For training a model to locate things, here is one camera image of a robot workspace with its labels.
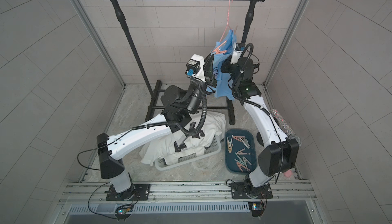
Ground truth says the pink clothespin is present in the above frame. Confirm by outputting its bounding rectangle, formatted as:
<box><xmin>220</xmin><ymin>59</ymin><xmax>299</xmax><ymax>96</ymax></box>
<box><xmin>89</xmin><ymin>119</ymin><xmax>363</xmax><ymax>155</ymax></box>
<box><xmin>212</xmin><ymin>41</ymin><xmax>227</xmax><ymax>55</ymax></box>

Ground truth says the light blue t-shirt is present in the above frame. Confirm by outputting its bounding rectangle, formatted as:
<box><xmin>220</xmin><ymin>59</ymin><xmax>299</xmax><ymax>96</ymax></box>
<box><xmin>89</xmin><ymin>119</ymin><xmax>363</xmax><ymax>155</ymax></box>
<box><xmin>212</xmin><ymin>30</ymin><xmax>237</xmax><ymax>100</ymax></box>

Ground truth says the pink wire hanger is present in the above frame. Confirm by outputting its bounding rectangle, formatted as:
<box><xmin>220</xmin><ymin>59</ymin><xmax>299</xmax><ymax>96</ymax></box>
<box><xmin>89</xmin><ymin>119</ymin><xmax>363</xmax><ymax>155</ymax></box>
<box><xmin>219</xmin><ymin>0</ymin><xmax>234</xmax><ymax>42</ymax></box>

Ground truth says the white t-shirt black print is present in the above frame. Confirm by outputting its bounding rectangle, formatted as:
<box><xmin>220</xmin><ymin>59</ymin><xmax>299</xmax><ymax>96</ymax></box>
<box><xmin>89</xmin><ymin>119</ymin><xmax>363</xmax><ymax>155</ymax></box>
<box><xmin>139</xmin><ymin>111</ymin><xmax>226</xmax><ymax>166</ymax></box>

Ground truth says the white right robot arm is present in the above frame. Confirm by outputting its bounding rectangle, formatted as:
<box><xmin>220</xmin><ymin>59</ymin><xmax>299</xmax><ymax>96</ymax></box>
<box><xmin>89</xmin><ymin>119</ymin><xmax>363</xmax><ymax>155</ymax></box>
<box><xmin>221</xmin><ymin>43</ymin><xmax>301</xmax><ymax>198</ymax></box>

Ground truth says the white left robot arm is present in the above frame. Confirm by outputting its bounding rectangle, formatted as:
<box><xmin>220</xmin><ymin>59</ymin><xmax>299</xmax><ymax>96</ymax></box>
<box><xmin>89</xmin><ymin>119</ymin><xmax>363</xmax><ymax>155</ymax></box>
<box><xmin>95</xmin><ymin>53</ymin><xmax>216</xmax><ymax>201</ymax></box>

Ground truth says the glitter microphone on stand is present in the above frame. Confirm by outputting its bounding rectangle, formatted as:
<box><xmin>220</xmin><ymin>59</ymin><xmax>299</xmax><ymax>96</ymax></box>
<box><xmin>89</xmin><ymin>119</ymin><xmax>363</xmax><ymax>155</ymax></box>
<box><xmin>249</xmin><ymin>107</ymin><xmax>302</xmax><ymax>147</ymax></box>

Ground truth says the teal clothespin tray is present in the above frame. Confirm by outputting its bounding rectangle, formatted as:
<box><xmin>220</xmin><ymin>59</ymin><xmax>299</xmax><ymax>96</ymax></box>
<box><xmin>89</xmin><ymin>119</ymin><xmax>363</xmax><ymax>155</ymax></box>
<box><xmin>225</xmin><ymin>129</ymin><xmax>258</xmax><ymax>175</ymax></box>

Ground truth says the white laundry basket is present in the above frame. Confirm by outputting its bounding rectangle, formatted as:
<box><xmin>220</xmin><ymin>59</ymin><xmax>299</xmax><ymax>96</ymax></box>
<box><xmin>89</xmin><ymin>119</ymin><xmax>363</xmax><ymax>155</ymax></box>
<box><xmin>154</xmin><ymin>136</ymin><xmax>222</xmax><ymax>171</ymax></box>

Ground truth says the pink object on floor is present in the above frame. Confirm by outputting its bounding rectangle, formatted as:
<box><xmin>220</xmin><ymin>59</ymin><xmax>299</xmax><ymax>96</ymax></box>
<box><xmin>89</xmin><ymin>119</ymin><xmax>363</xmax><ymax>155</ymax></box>
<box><xmin>284</xmin><ymin>170</ymin><xmax>293</xmax><ymax>178</ymax></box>

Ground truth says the black clothes rack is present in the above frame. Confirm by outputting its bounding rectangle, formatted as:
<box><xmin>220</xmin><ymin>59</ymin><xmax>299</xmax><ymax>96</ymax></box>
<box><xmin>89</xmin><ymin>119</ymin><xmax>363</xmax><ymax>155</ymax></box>
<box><xmin>100</xmin><ymin>0</ymin><xmax>265</xmax><ymax>119</ymax></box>

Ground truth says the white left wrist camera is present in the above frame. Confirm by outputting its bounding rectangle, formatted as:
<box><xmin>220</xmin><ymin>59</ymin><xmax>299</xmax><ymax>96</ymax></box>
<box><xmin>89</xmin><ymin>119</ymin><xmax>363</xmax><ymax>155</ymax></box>
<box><xmin>185</xmin><ymin>54</ymin><xmax>206</xmax><ymax>82</ymax></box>

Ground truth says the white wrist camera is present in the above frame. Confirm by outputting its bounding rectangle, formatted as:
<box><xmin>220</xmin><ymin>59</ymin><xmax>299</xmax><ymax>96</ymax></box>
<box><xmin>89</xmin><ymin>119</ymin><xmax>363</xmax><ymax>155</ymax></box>
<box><xmin>185</xmin><ymin>54</ymin><xmax>206</xmax><ymax>82</ymax></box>
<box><xmin>230</xmin><ymin>42</ymin><xmax>246</xmax><ymax>65</ymax></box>

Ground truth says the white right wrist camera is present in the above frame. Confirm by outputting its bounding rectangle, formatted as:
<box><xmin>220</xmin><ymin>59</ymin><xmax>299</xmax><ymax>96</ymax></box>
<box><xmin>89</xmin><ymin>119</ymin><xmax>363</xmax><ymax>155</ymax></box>
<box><xmin>230</xmin><ymin>42</ymin><xmax>246</xmax><ymax>65</ymax></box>

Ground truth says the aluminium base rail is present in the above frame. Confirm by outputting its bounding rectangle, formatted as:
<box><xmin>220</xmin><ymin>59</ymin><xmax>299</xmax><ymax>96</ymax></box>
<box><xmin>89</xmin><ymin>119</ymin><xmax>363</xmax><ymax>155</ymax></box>
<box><xmin>58</xmin><ymin>180</ymin><xmax>317</xmax><ymax>217</ymax></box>

